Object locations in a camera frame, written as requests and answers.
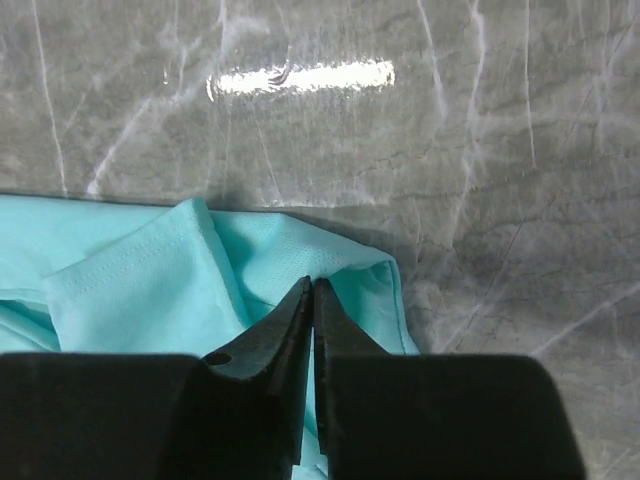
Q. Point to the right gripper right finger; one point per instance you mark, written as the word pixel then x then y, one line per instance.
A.
pixel 435 416

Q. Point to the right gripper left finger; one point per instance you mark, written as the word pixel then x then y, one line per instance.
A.
pixel 236 413

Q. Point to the teal t-shirt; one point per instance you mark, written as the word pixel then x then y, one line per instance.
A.
pixel 88 278

